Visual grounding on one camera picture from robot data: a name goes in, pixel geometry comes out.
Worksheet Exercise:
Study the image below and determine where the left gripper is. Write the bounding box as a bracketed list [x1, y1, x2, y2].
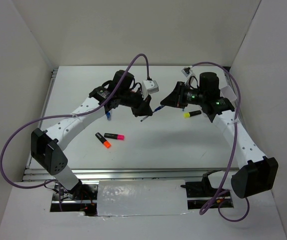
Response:
[119, 87, 153, 118]

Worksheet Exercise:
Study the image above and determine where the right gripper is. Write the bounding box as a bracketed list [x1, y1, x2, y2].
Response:
[160, 81, 206, 109]

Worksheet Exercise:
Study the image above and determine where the blue pen with grip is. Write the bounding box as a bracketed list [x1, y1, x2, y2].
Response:
[140, 105, 165, 122]

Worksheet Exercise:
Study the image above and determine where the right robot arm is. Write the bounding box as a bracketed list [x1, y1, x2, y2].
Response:
[160, 72, 279, 199]

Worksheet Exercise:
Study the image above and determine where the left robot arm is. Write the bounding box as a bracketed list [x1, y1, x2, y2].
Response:
[30, 70, 159, 200]

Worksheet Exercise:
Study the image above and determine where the yellow highlighter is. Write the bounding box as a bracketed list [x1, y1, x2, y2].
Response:
[183, 110, 202, 118]

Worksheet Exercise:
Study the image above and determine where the pink highlighter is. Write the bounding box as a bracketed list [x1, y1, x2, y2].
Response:
[104, 133, 125, 141]

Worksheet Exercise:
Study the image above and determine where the white divided container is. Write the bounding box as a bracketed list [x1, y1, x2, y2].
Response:
[220, 85, 237, 103]

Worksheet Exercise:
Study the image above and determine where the orange highlighter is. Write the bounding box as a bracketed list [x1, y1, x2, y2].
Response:
[95, 132, 111, 149]

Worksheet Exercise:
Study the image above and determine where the white cover plate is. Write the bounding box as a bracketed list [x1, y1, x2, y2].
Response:
[97, 179, 189, 217]

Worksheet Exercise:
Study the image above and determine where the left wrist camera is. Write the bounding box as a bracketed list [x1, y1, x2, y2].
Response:
[141, 80, 159, 99]

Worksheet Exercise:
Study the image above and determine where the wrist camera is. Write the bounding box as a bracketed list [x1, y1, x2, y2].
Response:
[141, 80, 159, 99]
[181, 67, 192, 78]

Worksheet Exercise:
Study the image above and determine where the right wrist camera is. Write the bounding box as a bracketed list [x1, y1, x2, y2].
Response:
[181, 67, 192, 78]

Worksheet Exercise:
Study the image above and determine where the aluminium frame rail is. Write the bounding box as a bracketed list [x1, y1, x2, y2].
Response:
[22, 167, 257, 181]

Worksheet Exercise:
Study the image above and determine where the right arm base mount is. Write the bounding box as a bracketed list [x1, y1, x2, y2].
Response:
[180, 172, 224, 210]

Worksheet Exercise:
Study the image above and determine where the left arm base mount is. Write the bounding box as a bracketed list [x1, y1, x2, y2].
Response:
[50, 184, 99, 217]

